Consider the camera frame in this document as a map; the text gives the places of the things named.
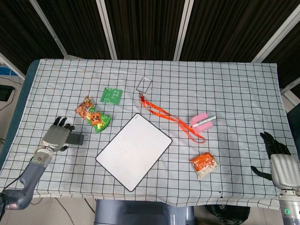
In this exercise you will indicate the green sachet packet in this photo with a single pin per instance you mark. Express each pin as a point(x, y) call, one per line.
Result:
point(112, 95)

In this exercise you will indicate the white black checkered tablecloth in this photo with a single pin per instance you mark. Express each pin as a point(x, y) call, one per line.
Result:
point(211, 89)

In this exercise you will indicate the orange white snack packet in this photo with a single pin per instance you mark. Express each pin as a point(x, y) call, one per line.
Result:
point(205, 165)

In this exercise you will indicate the pink sponge block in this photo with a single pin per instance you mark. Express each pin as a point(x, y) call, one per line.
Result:
point(204, 127)

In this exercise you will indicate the orange green snack bag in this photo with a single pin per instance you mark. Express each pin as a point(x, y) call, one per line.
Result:
point(93, 117)

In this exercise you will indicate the clear badge holder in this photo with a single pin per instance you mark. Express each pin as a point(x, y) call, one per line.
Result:
point(147, 82)

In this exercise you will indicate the grey whiteboard eraser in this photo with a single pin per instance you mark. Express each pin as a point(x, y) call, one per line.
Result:
point(77, 139)

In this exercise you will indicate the white whiteboard with black rim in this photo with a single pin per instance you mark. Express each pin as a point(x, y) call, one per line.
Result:
point(138, 152)

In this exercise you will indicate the black partition panel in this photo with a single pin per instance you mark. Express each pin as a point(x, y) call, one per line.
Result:
point(77, 25)
point(145, 28)
point(289, 54)
point(229, 28)
point(21, 35)

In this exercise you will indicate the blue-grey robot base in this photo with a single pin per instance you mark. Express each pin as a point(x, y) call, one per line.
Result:
point(140, 213)

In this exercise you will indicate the blue item on floor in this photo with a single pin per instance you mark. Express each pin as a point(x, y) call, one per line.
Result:
point(5, 70)

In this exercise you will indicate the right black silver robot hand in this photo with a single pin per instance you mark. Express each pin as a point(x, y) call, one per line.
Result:
point(284, 172)

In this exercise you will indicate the white marker pen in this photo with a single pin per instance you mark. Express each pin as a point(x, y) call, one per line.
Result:
point(205, 121)

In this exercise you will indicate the dark blue rounded object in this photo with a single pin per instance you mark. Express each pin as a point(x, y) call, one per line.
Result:
point(294, 124)

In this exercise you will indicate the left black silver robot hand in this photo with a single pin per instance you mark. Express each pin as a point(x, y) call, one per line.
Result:
point(55, 137)

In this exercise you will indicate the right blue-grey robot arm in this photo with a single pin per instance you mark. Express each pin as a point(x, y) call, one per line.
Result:
point(290, 207)

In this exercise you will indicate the black round floor object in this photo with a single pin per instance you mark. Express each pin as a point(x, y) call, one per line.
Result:
point(229, 215)

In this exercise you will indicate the black box on floor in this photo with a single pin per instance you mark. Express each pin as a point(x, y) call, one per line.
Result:
point(4, 92)

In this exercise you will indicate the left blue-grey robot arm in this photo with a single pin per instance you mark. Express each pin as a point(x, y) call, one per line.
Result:
point(31, 173)

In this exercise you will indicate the blue table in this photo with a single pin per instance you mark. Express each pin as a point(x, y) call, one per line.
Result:
point(21, 100)

